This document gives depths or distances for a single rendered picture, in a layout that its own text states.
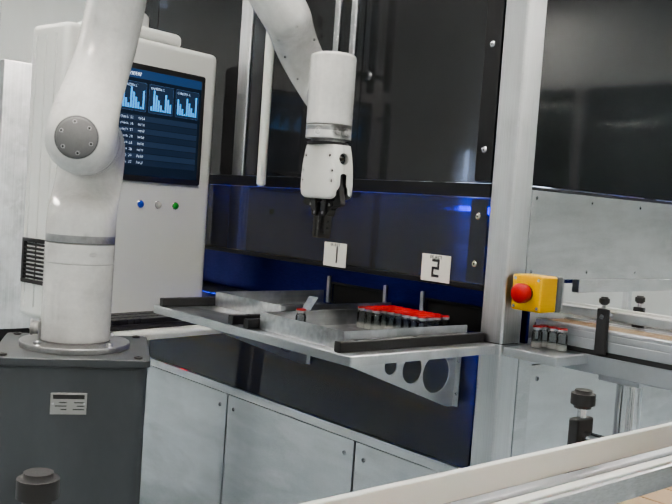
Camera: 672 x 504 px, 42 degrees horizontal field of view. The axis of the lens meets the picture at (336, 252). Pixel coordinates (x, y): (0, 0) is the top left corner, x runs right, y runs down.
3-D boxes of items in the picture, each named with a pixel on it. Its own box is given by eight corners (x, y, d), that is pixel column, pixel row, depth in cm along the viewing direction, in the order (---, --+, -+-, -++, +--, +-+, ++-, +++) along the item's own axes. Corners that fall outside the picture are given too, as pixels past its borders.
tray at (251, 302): (322, 303, 234) (323, 290, 233) (390, 316, 214) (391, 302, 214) (214, 305, 211) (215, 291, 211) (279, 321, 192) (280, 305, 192)
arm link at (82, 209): (38, 241, 148) (45, 100, 147) (58, 236, 167) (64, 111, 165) (111, 246, 150) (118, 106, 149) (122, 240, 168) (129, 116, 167)
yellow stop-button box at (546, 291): (531, 307, 181) (534, 273, 180) (561, 312, 175) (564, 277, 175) (508, 308, 176) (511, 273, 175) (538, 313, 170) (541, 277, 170)
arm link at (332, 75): (303, 126, 164) (308, 121, 155) (308, 55, 163) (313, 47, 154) (347, 129, 165) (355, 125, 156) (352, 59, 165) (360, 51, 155)
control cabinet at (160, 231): (163, 305, 267) (178, 47, 263) (205, 313, 255) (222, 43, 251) (10, 313, 229) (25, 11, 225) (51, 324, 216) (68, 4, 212)
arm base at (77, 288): (12, 353, 145) (17, 242, 144) (24, 335, 163) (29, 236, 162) (129, 356, 149) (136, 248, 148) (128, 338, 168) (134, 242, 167)
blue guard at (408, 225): (81, 226, 329) (84, 178, 328) (484, 285, 183) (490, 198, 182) (80, 226, 328) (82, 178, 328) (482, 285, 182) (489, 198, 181)
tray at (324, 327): (379, 323, 200) (381, 308, 200) (466, 341, 181) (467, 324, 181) (259, 329, 178) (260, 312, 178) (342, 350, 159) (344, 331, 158)
